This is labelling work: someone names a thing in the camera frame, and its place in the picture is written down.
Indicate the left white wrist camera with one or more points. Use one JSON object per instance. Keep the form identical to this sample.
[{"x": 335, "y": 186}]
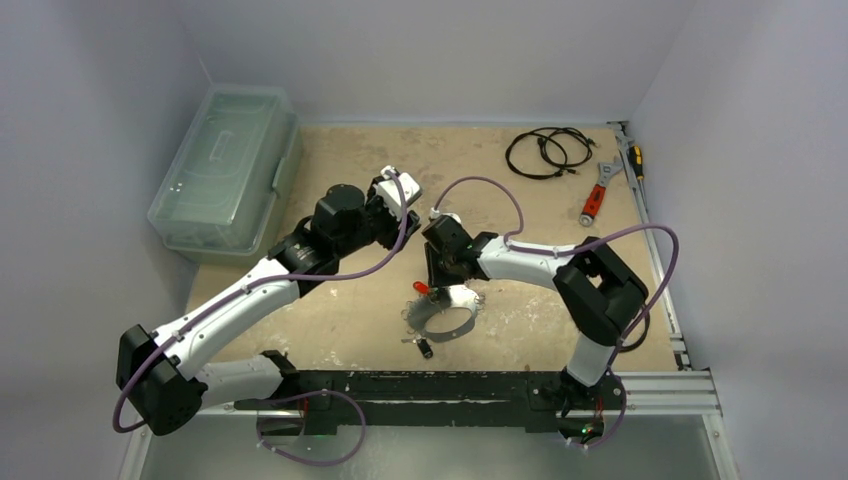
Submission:
[{"x": 394, "y": 188}]

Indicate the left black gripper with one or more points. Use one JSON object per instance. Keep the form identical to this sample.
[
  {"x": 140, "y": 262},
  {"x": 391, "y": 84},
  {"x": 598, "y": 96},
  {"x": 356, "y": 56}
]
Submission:
[{"x": 390, "y": 239}]

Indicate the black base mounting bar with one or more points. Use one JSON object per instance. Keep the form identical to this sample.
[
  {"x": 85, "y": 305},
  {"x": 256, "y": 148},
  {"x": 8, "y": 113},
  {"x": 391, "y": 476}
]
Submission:
[{"x": 527, "y": 400}]

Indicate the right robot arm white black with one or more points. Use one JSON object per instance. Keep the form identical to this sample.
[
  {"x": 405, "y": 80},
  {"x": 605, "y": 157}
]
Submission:
[{"x": 601, "y": 293}]

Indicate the red handled adjustable wrench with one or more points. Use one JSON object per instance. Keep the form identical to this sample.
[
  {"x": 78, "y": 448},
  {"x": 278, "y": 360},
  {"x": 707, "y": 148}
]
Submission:
[{"x": 594, "y": 201}]

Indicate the aluminium frame rail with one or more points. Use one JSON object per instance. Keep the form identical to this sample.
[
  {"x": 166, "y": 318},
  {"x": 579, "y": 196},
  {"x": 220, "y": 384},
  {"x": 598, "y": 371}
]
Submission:
[{"x": 651, "y": 393}]

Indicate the clear plastic storage box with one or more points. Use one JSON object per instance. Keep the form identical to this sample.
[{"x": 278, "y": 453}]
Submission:
[{"x": 223, "y": 198}]

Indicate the red tagged key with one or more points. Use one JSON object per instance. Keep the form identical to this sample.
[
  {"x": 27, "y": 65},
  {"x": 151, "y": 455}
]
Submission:
[{"x": 422, "y": 288}]

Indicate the black tagged key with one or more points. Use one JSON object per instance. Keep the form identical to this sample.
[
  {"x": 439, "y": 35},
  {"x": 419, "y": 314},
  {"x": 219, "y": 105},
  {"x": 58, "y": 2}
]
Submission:
[{"x": 422, "y": 345}]

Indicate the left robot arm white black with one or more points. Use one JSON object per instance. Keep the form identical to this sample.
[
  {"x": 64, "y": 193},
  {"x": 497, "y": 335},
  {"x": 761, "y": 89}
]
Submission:
[{"x": 163, "y": 375}]

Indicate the yellow black screwdriver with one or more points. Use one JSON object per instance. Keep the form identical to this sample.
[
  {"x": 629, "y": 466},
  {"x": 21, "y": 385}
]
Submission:
[{"x": 636, "y": 162}]

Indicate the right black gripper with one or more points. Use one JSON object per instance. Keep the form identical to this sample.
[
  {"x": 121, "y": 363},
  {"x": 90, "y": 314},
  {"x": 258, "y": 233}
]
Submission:
[{"x": 438, "y": 263}]

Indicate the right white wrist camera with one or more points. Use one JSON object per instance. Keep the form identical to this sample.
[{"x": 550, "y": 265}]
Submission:
[{"x": 435, "y": 214}]

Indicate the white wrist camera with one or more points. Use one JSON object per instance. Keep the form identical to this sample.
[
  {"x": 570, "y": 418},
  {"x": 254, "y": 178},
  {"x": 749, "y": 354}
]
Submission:
[
  {"x": 394, "y": 188},
  {"x": 435, "y": 214}
]

